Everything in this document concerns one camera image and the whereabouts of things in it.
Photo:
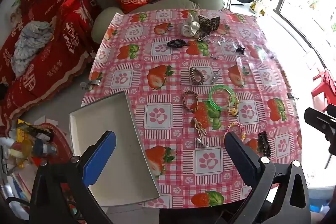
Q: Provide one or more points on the beige rabbit hair clip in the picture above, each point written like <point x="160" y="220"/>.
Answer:
<point x="195" y="123"/>

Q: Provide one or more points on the yellow black snack bag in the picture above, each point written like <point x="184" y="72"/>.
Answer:
<point x="29" y="128"/>

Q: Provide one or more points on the white shallow tray box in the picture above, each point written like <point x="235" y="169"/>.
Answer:
<point x="105" y="113"/>

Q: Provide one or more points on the blue lid jar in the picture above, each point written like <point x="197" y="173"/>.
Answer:
<point x="43" y="148"/>

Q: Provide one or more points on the black rhinestone hair clip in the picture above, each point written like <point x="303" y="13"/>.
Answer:
<point x="263" y="144"/>

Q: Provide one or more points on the leopard print scrunchie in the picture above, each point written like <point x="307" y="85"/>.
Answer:
<point x="210" y="23"/>

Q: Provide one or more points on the strawberry paw print tablecloth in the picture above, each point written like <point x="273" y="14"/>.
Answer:
<point x="173" y="77"/>

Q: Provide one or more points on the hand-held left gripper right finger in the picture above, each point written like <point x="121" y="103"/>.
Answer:
<point x="241" y="158"/>

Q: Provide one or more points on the metal tablecloth clamp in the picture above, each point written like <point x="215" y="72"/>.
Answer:
<point x="92" y="83"/>
<point x="290" y="95"/>

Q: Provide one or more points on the green bangle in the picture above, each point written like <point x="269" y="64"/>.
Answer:
<point x="218" y="108"/>

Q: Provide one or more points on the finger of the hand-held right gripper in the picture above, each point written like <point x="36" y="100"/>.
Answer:
<point x="315" y="121"/>
<point x="332" y="108"/>

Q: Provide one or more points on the white scrunchie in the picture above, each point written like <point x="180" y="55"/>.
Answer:
<point x="189" y="27"/>

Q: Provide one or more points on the silver star hair clip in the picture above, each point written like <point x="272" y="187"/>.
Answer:
<point x="215" y="77"/>

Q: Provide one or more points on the grey-blue blanket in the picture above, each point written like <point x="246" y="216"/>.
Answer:
<point x="31" y="43"/>

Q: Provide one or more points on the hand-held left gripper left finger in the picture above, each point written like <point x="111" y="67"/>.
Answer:
<point x="101" y="155"/>

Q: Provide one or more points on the silver charm earring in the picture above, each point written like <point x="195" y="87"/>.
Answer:
<point x="201" y="144"/>

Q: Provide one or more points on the red plastic stool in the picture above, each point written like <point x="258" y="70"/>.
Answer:
<point x="323" y="85"/>

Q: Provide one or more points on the yellow lid jar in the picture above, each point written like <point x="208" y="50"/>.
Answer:
<point x="22" y="154"/>

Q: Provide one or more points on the small silver earring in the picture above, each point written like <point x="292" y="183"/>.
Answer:
<point x="215" y="56"/>

